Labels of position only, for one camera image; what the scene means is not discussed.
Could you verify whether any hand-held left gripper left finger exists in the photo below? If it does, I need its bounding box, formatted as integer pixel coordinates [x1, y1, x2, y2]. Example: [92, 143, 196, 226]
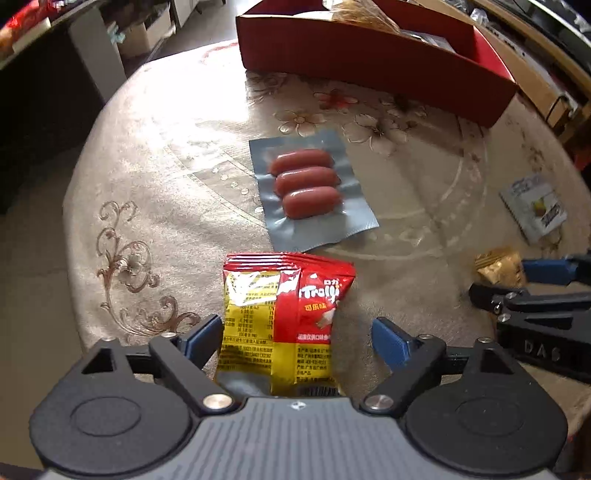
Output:
[79, 314, 237, 415]

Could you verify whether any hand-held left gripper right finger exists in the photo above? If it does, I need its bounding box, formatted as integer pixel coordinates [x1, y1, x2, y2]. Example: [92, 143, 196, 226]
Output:
[359, 316, 523, 416]

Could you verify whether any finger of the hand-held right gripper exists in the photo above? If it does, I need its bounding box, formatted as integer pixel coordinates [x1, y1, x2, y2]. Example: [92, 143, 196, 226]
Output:
[468, 282, 591, 325]
[521, 250, 591, 285]

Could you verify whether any gold candy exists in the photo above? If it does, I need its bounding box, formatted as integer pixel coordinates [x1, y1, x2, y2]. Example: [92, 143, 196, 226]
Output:
[474, 246, 527, 288]

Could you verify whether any red and yellow snack packet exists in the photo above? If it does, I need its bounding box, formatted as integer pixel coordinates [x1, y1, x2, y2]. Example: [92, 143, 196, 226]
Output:
[213, 252, 356, 399]

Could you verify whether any red cardboard box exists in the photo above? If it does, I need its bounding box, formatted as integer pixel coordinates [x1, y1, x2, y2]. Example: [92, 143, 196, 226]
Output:
[235, 0, 518, 128]

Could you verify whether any clear white snack packet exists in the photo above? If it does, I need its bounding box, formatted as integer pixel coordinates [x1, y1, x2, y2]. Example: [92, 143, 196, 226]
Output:
[399, 28, 456, 53]

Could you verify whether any clear bread packet yellow label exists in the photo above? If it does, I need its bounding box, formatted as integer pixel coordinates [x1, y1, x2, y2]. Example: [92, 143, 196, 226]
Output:
[329, 0, 403, 34]

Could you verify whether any white and blue snack packet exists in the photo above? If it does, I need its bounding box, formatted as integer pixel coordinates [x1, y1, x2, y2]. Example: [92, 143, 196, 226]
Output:
[498, 172, 568, 246]

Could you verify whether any vacuum-packed sausage packet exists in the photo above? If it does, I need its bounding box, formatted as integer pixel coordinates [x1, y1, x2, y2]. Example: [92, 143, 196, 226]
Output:
[248, 128, 380, 253]

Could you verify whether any wooden media cabinet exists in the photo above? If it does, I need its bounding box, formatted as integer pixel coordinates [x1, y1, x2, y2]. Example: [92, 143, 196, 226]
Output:
[462, 0, 591, 136]

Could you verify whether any brown cardboard carton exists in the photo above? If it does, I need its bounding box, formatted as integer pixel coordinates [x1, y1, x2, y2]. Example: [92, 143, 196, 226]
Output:
[117, 6, 172, 59]

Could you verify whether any dark counter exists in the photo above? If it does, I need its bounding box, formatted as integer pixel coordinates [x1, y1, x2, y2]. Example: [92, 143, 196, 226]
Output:
[0, 0, 127, 108]

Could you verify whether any red snack bag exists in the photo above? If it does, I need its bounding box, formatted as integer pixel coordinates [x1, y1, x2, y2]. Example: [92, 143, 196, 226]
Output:
[7, 1, 52, 33]

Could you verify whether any black cable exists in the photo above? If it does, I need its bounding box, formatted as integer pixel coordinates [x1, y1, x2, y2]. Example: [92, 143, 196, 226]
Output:
[549, 94, 581, 128]

